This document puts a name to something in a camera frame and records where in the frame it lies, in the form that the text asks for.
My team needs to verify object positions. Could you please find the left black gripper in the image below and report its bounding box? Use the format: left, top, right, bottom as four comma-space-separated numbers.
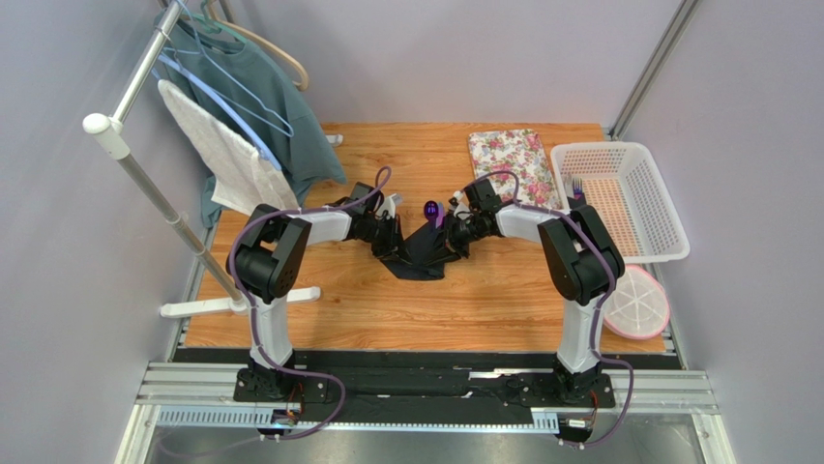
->
361, 215, 413, 265

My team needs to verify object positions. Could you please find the black paper napkin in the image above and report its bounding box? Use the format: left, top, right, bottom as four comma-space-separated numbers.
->
377, 224, 464, 281

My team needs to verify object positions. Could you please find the purple spoon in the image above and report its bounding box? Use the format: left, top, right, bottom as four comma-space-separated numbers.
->
424, 200, 444, 228

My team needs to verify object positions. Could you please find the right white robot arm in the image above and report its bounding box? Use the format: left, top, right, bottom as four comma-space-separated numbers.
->
432, 179, 626, 404

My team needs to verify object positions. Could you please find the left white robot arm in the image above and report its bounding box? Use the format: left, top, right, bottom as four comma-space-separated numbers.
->
226, 183, 404, 396

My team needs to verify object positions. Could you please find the floral tray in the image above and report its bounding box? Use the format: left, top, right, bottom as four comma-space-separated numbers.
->
468, 129, 565, 210

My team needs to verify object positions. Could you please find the purple fork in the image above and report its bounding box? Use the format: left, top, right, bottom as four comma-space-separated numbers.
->
565, 176, 587, 209

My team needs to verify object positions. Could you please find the white towel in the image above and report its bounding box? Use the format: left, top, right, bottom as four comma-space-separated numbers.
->
158, 79, 299, 215

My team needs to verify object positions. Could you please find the blue hanger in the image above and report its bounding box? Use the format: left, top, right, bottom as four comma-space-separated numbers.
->
153, 20, 295, 171

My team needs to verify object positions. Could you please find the white plastic basket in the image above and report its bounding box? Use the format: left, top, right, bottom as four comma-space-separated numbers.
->
549, 141, 691, 265

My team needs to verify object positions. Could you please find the wooden hanger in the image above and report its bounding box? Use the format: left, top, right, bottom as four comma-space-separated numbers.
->
201, 0, 309, 92

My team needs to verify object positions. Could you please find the pink rimmed mesh cover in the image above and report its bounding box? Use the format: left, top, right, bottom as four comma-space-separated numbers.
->
602, 265, 671, 340

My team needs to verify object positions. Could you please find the teal shirt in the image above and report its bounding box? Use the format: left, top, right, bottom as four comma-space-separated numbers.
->
158, 20, 347, 226

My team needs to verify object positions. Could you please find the silver clothes rack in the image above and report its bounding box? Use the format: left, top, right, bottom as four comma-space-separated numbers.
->
82, 0, 345, 320

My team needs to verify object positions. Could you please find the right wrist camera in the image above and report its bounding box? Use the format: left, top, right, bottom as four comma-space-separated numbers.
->
449, 190, 472, 219

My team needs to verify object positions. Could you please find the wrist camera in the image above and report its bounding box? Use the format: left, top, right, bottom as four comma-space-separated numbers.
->
449, 190, 472, 219
375, 193, 403, 219

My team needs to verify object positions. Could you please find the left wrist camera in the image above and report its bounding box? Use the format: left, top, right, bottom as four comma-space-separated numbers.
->
375, 193, 403, 219

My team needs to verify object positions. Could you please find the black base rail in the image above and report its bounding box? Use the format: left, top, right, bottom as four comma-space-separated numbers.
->
172, 348, 681, 427

